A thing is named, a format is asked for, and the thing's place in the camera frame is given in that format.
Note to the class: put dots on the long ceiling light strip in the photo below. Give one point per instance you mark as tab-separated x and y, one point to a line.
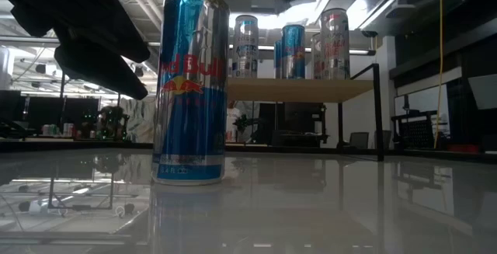
361	52
23	41

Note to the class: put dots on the small green background can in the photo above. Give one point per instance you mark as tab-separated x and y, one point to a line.
50	129

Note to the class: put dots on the black desk with monitor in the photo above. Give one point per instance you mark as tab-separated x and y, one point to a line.
299	122

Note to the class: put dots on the black monitor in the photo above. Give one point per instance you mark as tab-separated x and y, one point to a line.
46	110

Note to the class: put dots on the background black robot arm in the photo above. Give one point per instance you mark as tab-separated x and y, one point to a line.
248	122

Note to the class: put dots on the white patterned cloth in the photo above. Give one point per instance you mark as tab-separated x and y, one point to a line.
141	118

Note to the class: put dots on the grey chair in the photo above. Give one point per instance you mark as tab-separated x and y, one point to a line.
386	139
359	139

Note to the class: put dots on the small red background can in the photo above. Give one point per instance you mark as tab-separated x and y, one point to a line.
68	129

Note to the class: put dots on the white board panel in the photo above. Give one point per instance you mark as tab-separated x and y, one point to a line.
483	91

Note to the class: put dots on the wooden shelf black metal legs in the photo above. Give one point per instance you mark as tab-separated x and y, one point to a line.
295	90

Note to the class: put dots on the white Celsius can red print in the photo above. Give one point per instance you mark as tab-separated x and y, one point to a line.
315	58
334	44

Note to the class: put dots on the red bin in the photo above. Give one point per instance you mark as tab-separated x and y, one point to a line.
464	148

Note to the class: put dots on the person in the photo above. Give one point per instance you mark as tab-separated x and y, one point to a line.
233	118
110	122

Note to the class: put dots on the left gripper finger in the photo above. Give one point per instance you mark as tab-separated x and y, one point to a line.
112	32
101	71

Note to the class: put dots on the white Celsius can blue palm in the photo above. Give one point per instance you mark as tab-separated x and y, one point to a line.
245	52

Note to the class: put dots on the black aluminium table frame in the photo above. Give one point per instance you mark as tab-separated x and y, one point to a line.
291	148

